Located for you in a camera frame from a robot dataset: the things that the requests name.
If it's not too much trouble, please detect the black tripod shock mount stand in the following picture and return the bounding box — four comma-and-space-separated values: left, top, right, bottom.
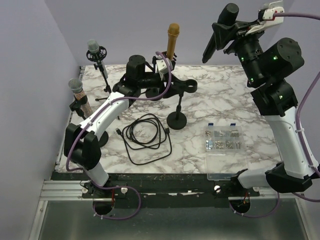
86, 44, 121, 121

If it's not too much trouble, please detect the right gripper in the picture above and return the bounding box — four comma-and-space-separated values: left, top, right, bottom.
213, 18, 267, 85

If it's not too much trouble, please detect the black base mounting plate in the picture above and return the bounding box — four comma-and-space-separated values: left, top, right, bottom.
82, 173, 260, 209

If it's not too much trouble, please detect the black clip microphone stand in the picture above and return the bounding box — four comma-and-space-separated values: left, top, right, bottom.
166, 79, 198, 130

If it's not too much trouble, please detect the clear plastic screw box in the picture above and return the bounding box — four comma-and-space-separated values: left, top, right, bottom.
204, 122, 248, 181

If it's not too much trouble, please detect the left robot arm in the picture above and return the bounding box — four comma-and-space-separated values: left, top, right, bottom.
63, 52, 198, 198

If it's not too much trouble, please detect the gold microphone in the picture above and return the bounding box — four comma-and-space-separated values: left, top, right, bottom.
166, 23, 180, 61

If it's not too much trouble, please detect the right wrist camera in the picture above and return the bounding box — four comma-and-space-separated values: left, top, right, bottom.
246, 0, 286, 35

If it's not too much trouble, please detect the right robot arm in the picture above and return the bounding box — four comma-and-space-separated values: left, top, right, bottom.
212, 21, 320, 196

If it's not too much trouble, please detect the black round base stand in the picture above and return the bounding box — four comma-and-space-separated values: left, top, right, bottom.
69, 98, 109, 149

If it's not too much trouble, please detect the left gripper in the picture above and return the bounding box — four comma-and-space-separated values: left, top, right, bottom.
138, 71, 183, 98

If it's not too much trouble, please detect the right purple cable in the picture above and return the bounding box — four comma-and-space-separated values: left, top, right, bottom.
228, 11, 320, 218

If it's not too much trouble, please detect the black coiled usb cable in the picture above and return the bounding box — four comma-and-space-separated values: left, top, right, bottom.
115, 113, 173, 166

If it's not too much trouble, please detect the black microphone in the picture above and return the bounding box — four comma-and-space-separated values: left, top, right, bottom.
202, 3, 239, 63

